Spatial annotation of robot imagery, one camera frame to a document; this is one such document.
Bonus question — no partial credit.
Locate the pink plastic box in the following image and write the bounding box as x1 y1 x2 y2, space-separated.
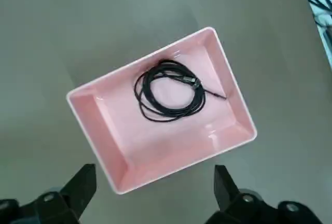
66 26 258 195

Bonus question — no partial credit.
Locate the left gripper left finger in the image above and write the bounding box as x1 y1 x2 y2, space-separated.
0 163 97 224

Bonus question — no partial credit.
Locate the thin black audio cable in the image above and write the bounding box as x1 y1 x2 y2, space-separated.
133 59 228 123

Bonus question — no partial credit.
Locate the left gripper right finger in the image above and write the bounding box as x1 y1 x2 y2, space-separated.
204 164 332 224

